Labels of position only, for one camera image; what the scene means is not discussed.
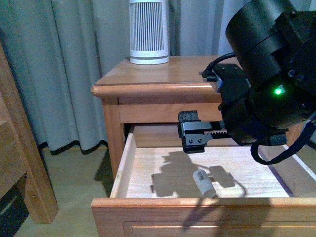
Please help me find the grey curtain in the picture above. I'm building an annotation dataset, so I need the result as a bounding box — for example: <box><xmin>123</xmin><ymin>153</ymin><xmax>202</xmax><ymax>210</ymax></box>
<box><xmin>0</xmin><ymin>0</ymin><xmax>250</xmax><ymax>156</ymax></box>

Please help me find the wooden top drawer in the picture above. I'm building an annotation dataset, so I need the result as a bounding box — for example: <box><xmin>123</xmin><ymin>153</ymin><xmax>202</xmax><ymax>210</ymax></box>
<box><xmin>91</xmin><ymin>125</ymin><xmax>316</xmax><ymax>237</ymax></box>

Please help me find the black cable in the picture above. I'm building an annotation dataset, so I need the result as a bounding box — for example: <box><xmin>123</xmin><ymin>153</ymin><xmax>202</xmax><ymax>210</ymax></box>
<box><xmin>198</xmin><ymin>52</ymin><xmax>316</xmax><ymax>165</ymax></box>

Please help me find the white medicine bottle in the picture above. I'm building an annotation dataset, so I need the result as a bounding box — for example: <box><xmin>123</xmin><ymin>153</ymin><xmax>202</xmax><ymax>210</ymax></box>
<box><xmin>193</xmin><ymin>169</ymin><xmax>216</xmax><ymax>198</ymax></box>

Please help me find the white cylindrical air purifier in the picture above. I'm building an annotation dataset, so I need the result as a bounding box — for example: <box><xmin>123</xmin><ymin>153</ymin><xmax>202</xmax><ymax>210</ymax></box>
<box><xmin>129</xmin><ymin>0</ymin><xmax>169</xmax><ymax>65</ymax></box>

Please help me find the wooden bed frame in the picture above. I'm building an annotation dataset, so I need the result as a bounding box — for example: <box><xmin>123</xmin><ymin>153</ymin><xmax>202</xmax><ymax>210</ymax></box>
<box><xmin>0</xmin><ymin>50</ymin><xmax>58</xmax><ymax>224</ymax></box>

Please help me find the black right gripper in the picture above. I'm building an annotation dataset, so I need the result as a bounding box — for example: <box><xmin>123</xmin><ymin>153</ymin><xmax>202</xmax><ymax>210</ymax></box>
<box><xmin>178</xmin><ymin>64</ymin><xmax>291</xmax><ymax>153</ymax></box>

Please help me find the wooden nightstand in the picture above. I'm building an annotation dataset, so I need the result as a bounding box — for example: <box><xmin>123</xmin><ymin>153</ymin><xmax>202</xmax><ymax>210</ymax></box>
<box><xmin>90</xmin><ymin>55</ymin><xmax>304</xmax><ymax>178</ymax></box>

